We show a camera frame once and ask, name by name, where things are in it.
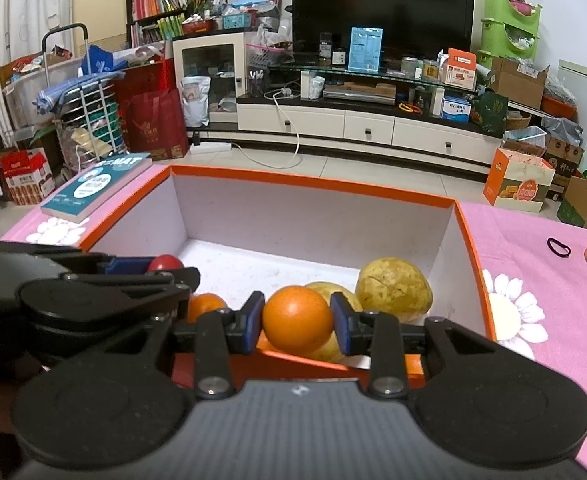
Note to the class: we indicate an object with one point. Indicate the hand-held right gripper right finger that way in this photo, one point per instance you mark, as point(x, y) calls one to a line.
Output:
point(341, 327)

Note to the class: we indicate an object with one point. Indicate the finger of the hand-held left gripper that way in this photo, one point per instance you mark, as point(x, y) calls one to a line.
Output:
point(126, 265)
point(178, 279)

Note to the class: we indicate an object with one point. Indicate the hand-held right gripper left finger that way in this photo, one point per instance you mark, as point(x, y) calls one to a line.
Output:
point(253, 322)

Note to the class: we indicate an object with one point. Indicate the red cherry tomato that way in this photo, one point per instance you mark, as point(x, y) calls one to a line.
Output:
point(166, 262)

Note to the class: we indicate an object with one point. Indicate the yellow guava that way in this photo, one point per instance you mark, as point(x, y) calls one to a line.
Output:
point(326, 290)

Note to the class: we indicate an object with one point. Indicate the small round orange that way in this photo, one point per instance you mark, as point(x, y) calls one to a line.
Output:
point(297, 326)

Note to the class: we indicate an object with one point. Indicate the orange cardboard box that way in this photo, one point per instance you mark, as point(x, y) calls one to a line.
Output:
point(298, 210)

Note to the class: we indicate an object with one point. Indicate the teal book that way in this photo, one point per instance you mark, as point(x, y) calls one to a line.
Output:
point(98, 187)

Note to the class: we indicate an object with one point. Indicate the red and white carton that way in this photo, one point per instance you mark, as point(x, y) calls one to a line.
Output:
point(26, 175)

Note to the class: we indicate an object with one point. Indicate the white power strip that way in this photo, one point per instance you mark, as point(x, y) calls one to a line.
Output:
point(211, 148)

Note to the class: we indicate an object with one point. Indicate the red gift bag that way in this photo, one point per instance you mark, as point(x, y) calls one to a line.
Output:
point(156, 127)
point(143, 77)

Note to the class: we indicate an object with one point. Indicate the white pouch bag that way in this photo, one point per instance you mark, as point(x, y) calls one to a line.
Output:
point(195, 102)

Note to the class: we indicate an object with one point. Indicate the blue grey folded cloth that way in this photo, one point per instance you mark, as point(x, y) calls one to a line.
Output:
point(71, 91)

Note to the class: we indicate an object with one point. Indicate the clear storage bin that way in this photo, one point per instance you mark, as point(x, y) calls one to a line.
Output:
point(23, 95)

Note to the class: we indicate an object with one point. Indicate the white television stand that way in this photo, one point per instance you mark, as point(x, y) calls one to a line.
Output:
point(363, 127)

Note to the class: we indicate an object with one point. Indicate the blue bag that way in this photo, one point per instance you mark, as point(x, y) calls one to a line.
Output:
point(101, 62)

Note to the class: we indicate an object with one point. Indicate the white glass-door cabinet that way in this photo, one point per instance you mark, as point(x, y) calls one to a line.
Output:
point(211, 72)

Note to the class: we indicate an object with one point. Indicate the black pen holder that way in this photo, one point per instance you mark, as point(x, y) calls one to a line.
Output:
point(257, 84)

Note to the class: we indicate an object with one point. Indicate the orange paper gift bag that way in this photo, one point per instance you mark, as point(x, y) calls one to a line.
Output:
point(518, 185)

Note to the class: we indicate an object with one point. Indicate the orange rubber rings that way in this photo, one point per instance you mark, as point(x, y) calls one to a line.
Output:
point(411, 107)

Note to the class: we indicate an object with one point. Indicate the silver media player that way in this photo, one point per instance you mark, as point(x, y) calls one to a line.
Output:
point(358, 95)

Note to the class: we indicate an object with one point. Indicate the white upright device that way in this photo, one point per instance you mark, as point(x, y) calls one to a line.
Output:
point(311, 85)

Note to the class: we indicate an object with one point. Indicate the pink plastic basket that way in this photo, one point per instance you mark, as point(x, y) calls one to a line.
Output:
point(268, 53)

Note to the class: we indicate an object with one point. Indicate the blue and white box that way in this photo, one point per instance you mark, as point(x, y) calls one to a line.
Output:
point(456, 110)

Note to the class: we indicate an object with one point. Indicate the clear plastic bin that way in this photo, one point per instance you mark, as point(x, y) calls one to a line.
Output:
point(523, 140)

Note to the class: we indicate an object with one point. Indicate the dark green gift bag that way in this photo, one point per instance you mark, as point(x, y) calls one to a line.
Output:
point(491, 112)

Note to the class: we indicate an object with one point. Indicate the teal plastic basket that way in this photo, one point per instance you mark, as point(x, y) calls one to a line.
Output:
point(236, 21)

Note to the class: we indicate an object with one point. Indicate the standing air conditioner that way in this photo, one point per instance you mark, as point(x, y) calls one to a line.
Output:
point(98, 0)

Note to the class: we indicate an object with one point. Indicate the dark bookshelf with books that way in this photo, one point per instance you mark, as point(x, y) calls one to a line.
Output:
point(156, 0)

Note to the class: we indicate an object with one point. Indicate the white curtain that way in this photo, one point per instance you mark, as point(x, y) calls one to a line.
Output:
point(18, 20)

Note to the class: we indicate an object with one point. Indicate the small dark jar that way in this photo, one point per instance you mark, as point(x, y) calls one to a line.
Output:
point(339, 57)

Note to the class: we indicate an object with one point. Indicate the green printed cardboard box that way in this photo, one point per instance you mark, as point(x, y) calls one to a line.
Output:
point(586, 205)

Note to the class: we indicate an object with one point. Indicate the dark glass jar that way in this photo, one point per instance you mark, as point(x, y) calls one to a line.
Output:
point(326, 46)

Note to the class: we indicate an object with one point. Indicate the blue packet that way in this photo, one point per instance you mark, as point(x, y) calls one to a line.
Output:
point(366, 49)

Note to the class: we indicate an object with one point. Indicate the brown printed cardboard box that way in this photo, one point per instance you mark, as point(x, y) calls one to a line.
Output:
point(563, 155)

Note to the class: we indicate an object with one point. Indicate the orange and white small box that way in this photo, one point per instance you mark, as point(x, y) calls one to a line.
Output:
point(461, 67)

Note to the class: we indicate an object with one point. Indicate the black television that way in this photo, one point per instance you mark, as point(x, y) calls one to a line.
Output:
point(383, 0)

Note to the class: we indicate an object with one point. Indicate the green plastic rack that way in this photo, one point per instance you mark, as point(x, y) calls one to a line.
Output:
point(511, 25)

